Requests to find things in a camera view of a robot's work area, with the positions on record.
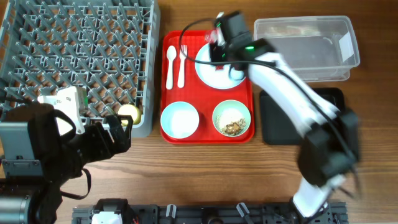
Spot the yellow plastic cup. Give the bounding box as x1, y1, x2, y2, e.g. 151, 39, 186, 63
117, 104, 142, 125

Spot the cream plastic fork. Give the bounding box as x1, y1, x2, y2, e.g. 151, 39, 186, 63
177, 45, 187, 88

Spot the cream plastic spoon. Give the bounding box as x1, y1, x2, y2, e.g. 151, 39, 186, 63
165, 45, 177, 90

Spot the green bowl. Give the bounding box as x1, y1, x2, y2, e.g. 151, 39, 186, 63
212, 100, 251, 138

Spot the food scraps and rice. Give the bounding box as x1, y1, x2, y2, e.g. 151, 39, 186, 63
216, 108, 247, 136

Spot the red ketchup packet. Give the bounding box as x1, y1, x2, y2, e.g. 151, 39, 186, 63
205, 30, 224, 62

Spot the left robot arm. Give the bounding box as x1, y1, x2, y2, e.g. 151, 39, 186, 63
1, 103, 133, 223

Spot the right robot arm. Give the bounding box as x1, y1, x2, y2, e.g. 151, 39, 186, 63
210, 11, 359, 220

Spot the grey dishwasher rack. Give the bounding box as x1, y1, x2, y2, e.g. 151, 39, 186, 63
1, 0, 160, 138

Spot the black waste tray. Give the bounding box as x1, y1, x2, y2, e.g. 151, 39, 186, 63
259, 88, 346, 146

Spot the light blue plate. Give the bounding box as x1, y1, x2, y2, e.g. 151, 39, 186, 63
195, 62, 245, 90

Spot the light blue bowl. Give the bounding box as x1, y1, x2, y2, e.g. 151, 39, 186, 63
160, 101, 200, 139

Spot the red serving tray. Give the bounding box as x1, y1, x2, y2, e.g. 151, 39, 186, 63
160, 30, 255, 144

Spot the clear plastic bin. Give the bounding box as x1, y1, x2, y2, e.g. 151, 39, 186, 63
254, 16, 360, 82

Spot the right camera cable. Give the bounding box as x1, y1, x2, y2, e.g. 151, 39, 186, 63
178, 17, 358, 194

